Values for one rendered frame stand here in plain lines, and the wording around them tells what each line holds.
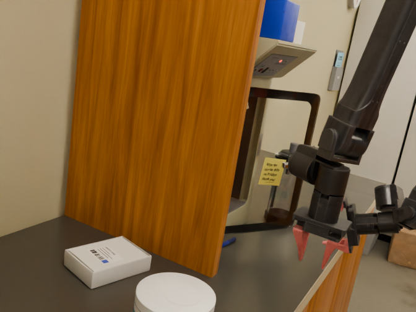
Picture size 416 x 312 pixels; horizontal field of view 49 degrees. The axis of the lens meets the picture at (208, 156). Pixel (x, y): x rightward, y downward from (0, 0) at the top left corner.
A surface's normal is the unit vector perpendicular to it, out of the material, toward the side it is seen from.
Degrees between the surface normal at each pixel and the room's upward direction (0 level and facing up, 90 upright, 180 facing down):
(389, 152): 90
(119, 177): 90
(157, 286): 0
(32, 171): 90
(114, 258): 0
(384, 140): 90
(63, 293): 0
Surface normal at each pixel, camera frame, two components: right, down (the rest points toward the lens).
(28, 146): 0.86, 0.26
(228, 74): -0.48, 0.14
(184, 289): 0.15, -0.96
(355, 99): -0.74, -0.26
